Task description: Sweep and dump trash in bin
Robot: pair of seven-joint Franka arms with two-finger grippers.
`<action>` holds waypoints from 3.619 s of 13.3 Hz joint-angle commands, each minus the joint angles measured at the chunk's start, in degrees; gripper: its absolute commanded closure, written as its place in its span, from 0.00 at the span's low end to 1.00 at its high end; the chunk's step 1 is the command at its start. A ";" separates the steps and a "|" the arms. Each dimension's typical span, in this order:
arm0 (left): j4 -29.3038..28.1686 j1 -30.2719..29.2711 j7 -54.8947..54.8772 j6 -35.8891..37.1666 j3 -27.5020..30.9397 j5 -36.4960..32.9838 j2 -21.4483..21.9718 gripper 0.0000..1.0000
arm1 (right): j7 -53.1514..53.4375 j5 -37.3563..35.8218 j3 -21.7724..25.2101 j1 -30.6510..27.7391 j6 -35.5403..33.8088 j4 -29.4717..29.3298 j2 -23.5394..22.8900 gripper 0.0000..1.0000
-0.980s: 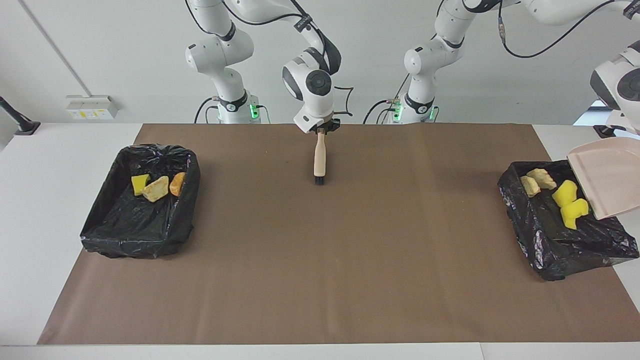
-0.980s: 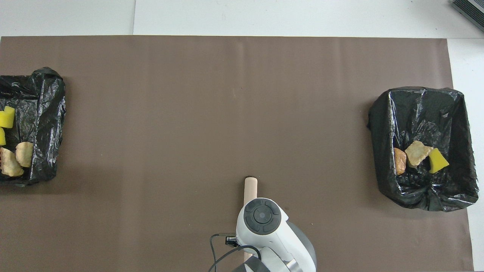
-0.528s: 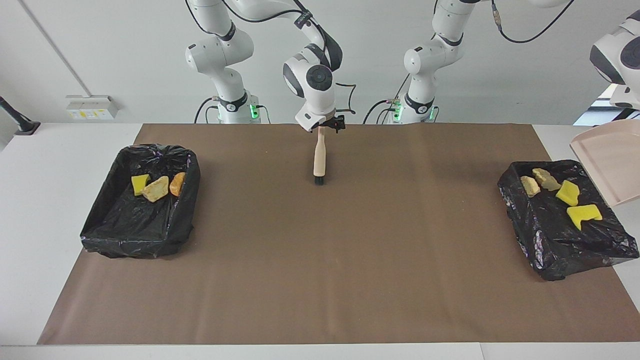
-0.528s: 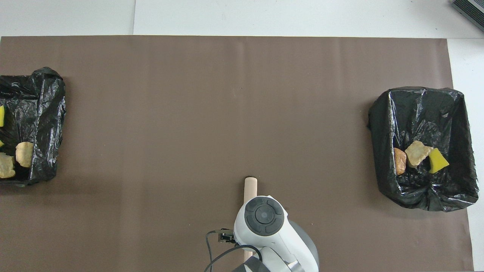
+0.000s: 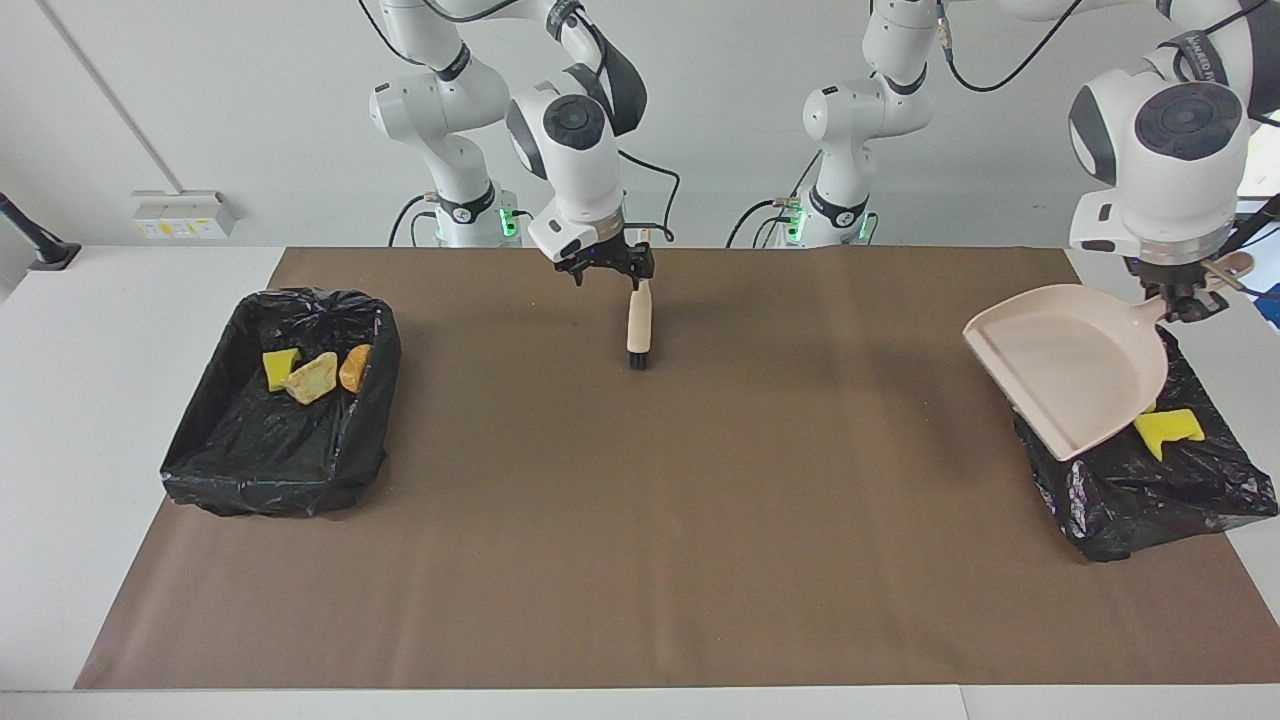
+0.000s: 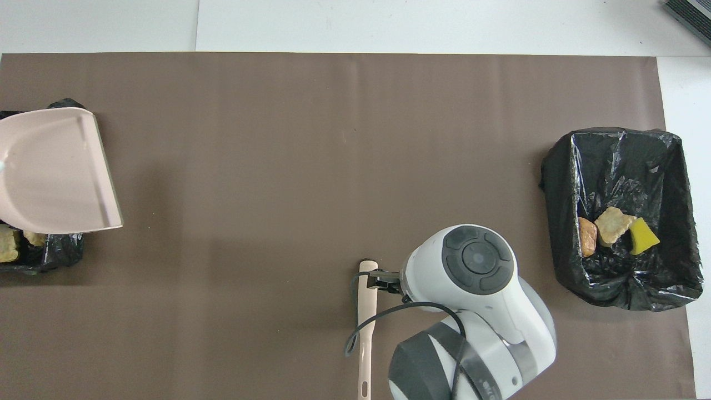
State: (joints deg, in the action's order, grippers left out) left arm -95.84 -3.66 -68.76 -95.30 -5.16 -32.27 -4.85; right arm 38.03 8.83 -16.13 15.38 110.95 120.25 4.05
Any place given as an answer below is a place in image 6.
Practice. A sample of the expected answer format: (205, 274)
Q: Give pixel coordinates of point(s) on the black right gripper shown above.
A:
(392, 282)

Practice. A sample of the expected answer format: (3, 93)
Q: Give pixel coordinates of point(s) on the golden brown bread roll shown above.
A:
(587, 238)

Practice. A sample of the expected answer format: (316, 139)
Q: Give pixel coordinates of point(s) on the pale crusty bread chunk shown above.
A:
(614, 225)

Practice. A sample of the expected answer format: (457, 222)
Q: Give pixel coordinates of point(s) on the small yellow sponge piece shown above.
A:
(643, 236)

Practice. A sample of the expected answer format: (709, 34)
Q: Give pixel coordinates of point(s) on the pink plastic dustpan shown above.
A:
(55, 172)

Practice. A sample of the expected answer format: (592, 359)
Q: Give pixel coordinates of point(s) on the pale biscuit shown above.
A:
(34, 238)

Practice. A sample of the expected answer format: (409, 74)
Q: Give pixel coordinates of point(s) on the sliced toasted bread piece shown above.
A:
(8, 244)

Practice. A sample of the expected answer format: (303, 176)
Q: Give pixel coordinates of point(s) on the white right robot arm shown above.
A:
(477, 311)

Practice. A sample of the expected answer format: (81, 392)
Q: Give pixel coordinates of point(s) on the black bag lined bin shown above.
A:
(627, 166)
(61, 250)

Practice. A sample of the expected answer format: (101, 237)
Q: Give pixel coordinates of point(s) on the brown table mat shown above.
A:
(278, 166)

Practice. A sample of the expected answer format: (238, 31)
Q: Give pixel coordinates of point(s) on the grey ribbed device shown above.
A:
(691, 14)

